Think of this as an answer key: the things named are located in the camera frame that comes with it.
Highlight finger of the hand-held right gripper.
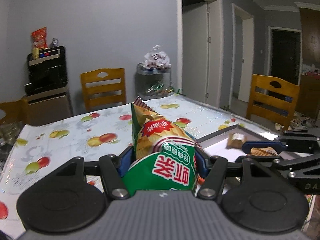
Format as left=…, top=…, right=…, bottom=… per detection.
left=241, top=129, right=320, bottom=153
left=236, top=153, right=320, bottom=178

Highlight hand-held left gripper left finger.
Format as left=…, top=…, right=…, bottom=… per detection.
left=54, top=147, right=133, bottom=200

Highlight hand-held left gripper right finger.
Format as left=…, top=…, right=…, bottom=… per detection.
left=194, top=148, right=276, bottom=200

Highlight brown stick snack packet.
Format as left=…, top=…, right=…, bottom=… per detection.
left=250, top=148, right=277, bottom=156

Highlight grey cardboard box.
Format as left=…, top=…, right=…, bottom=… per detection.
left=194, top=123, right=287, bottom=164

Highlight tan pastry packet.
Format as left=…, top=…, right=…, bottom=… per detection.
left=226, top=132, right=248, bottom=149

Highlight green chip bag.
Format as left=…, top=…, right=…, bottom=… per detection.
left=122, top=96, right=200, bottom=197

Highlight pile of shoes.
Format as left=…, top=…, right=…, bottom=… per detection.
left=274, top=112, right=317, bottom=132

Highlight wooden chair with arched cutout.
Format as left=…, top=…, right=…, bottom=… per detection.
left=246, top=74, right=300, bottom=132

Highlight fruit print tablecloth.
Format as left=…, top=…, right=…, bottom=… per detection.
left=0, top=93, right=288, bottom=230

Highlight wooden chair with oval cutout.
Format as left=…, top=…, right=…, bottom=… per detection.
left=80, top=68, right=126, bottom=112

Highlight green wrapped candies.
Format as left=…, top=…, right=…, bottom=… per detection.
left=147, top=81, right=174, bottom=95

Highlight metal utility cart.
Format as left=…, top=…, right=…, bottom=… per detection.
left=136, top=62, right=174, bottom=99

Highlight dark entrance door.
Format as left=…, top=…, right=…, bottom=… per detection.
left=269, top=26, right=302, bottom=85

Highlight clear printed plastic bag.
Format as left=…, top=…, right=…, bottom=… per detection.
left=142, top=45, right=172, bottom=70

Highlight black water dispenser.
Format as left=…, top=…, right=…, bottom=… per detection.
left=22, top=46, right=73, bottom=125

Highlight brown wooden cabinet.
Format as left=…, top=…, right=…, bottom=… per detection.
left=299, top=4, right=320, bottom=120

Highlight wooden chair with round cutout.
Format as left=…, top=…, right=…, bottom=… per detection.
left=0, top=99, right=30, bottom=125

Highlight clear crumpled plastic bag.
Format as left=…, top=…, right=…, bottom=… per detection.
left=0, top=121, right=23, bottom=140

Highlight black plastic bag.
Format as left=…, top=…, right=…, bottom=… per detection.
left=0, top=140, right=12, bottom=155

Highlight red snack bag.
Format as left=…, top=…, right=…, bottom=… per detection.
left=31, top=27, right=48, bottom=49

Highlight white door with frame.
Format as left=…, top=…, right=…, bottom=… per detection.
left=176, top=0, right=224, bottom=109
left=231, top=3, right=255, bottom=104

